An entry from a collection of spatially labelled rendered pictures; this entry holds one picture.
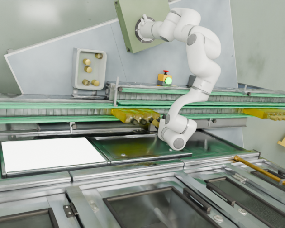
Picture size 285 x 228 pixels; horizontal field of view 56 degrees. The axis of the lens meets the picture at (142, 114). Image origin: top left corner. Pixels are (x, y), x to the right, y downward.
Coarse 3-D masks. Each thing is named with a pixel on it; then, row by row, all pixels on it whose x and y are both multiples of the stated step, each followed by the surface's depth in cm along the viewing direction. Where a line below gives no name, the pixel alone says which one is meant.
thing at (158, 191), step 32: (64, 128) 163; (96, 128) 171; (128, 128) 181; (160, 160) 130; (192, 160) 135; (224, 160) 146; (256, 160) 154; (0, 192) 92; (32, 192) 94; (64, 192) 100; (96, 192) 103; (128, 192) 106; (160, 192) 109; (192, 192) 108; (224, 192) 115; (256, 192) 119; (0, 224) 80; (32, 224) 81; (64, 224) 83; (96, 224) 82; (128, 224) 87; (160, 224) 89; (192, 224) 91; (224, 224) 93; (256, 224) 96
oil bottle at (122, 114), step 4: (112, 108) 160; (116, 108) 156; (120, 108) 156; (112, 112) 160; (116, 112) 155; (120, 112) 150; (124, 112) 148; (128, 112) 149; (116, 116) 155; (120, 116) 150; (124, 116) 146; (128, 116) 144; (132, 116) 145; (124, 120) 146; (128, 120) 145
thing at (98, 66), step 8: (80, 56) 155; (88, 56) 157; (104, 56) 155; (80, 64) 156; (96, 64) 161; (104, 64) 156; (80, 72) 158; (96, 72) 162; (104, 72) 157; (80, 80) 159; (88, 80) 161; (96, 80) 164; (80, 88) 153; (88, 88) 155; (96, 88) 158
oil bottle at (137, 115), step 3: (126, 108) 159; (129, 108) 160; (132, 108) 161; (132, 111) 153; (135, 111) 154; (135, 114) 148; (138, 114) 149; (141, 114) 149; (135, 117) 148; (138, 117) 148; (141, 117) 148; (138, 123) 149
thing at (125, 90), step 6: (126, 90) 154; (132, 90) 156; (138, 90) 158; (144, 90) 161; (150, 90) 164; (156, 90) 167; (162, 90) 173; (168, 90) 175; (174, 90) 177; (180, 90) 181; (186, 90) 185; (264, 96) 216; (270, 96) 219; (276, 96) 224; (282, 96) 228
